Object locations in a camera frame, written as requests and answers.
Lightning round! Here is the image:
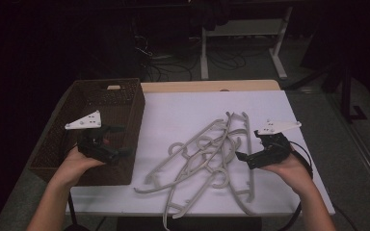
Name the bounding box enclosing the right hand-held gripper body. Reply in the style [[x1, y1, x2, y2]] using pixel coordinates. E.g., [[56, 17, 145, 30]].
[[246, 118, 303, 170]]

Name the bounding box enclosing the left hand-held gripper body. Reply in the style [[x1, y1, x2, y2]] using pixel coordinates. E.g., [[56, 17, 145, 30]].
[[64, 109, 120, 166]]

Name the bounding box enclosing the brown wicker basket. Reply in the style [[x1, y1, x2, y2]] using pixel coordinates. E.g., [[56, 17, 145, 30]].
[[28, 78, 146, 188]]

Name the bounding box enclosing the person's left hand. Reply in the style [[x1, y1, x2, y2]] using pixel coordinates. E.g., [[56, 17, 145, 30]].
[[55, 147, 106, 190]]

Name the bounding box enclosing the person's right hand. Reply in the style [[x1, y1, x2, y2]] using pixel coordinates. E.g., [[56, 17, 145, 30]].
[[260, 149, 315, 195]]

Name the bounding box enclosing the white table mat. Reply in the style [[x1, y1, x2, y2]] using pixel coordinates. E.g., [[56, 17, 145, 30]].
[[66, 90, 336, 217]]

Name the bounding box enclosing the dark metal stand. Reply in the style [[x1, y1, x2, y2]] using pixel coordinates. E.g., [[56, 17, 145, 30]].
[[340, 62, 368, 123]]

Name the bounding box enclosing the bundle of black floor cables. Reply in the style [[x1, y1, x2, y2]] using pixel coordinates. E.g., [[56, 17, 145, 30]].
[[134, 32, 249, 83]]

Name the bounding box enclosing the white metal desk frame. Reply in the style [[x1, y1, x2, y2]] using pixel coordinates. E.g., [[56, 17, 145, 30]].
[[200, 6, 294, 81]]

